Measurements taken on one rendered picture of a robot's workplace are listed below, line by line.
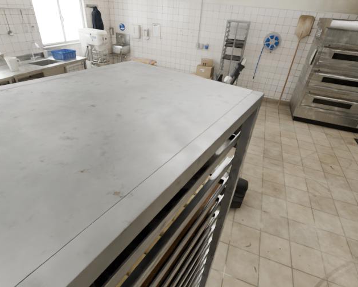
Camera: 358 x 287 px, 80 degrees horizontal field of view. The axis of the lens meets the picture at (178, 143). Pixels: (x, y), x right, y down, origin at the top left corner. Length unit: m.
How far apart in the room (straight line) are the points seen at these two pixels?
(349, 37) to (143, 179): 5.06
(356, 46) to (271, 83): 1.90
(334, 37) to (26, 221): 5.10
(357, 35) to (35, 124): 5.12
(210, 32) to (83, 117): 5.84
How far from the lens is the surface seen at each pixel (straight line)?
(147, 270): 0.45
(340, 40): 5.17
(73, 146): 0.34
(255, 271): 2.39
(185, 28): 6.34
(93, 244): 0.22
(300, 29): 5.99
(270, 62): 6.09
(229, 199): 0.81
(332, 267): 2.79
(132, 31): 6.89
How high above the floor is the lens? 2.00
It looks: 33 degrees down
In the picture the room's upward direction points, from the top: 5 degrees clockwise
